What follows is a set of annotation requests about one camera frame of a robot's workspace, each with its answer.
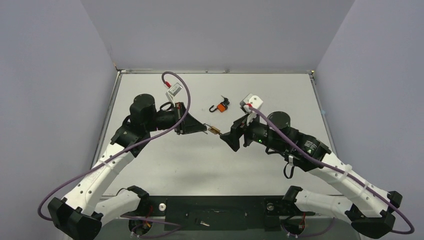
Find purple cable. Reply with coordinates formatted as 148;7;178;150
246;104;416;235
37;71;192;222

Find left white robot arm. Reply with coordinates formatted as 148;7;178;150
47;93;207;240

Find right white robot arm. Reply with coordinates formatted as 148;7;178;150
220;111;402;239

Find brass padlock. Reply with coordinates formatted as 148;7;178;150
203;123;222;135

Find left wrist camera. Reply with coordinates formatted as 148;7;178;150
164;81;183;105

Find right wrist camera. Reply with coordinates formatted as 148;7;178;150
239;93;264;126

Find aluminium frame rail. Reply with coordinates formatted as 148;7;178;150
67;195;368;220

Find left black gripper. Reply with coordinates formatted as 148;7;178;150
145;102;208;136

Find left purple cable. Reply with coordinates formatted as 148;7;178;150
37;71;192;222

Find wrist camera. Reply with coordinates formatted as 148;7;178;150
164;81;183;105
239;93;264;126

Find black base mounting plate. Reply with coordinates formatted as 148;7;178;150
128;195;314;232

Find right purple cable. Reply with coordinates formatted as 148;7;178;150
246;104;416;235

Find orange padlock with key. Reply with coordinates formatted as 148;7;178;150
209;95;230;113

